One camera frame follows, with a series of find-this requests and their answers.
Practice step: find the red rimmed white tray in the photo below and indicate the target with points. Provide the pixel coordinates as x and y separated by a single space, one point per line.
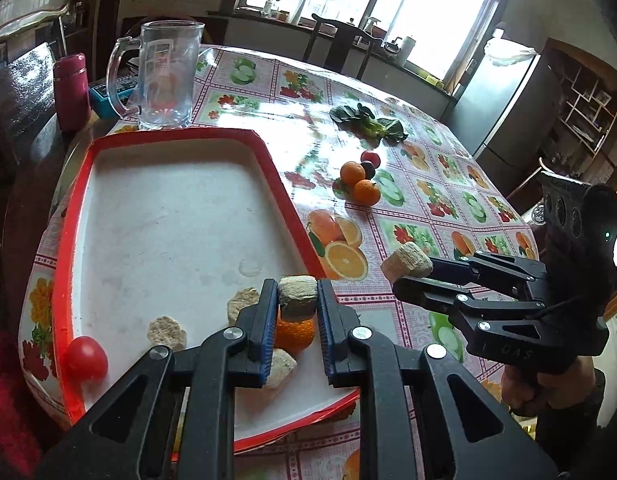
178 220

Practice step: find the spray bottle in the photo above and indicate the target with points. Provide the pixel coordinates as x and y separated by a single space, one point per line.
372 26

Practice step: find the blue box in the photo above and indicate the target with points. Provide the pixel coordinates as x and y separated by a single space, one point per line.
108 97

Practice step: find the white paper roll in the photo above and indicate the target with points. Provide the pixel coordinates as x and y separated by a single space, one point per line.
408 52

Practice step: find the grey refrigerator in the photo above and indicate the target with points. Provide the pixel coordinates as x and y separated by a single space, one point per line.
498 115

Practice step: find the red tomato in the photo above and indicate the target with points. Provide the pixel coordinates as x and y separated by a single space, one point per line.
86 358

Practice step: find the person's right forearm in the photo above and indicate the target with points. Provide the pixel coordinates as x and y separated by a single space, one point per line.
573 435

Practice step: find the orange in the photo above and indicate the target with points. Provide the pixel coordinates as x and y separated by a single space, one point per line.
367 192
352 172
294 335

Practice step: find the fruit and flower printed tablecloth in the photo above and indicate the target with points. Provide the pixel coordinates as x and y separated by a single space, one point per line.
428 185

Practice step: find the beige rice cake piece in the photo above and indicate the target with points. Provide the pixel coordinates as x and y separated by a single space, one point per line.
281 370
298 296
166 334
406 261
241 304

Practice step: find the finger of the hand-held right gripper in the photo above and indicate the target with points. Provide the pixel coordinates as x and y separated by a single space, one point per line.
488 267
438 297

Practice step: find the clear glass mug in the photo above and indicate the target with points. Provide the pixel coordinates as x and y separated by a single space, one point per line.
163 75

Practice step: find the dark wooden chair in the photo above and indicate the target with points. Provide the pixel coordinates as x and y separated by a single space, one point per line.
338 35

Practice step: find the wooden wall shelf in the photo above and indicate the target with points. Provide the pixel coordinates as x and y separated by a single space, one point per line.
588 105

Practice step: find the pink thermos bottle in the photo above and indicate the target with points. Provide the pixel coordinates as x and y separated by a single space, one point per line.
71 92

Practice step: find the white plastic bag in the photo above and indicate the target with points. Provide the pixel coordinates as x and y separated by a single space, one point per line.
508 50

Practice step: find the metal kettle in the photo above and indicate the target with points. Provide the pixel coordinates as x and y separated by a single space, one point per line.
392 47

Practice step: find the dark plum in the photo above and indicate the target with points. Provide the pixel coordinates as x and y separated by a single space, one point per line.
371 171

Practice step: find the person's right hand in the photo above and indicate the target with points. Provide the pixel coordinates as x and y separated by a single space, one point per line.
520 390

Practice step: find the wooden chair with curved top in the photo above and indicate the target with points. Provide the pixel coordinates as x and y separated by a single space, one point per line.
38 15

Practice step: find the leafy green vegetable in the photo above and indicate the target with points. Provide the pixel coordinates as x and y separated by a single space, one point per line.
371 122

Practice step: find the red apple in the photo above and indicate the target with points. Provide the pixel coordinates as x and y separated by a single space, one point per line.
371 156

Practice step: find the red cloth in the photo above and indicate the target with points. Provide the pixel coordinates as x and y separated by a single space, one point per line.
6 400

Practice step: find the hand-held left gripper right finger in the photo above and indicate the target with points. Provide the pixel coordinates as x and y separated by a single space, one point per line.
328 345

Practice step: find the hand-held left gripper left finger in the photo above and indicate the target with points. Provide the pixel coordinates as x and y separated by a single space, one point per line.
268 345

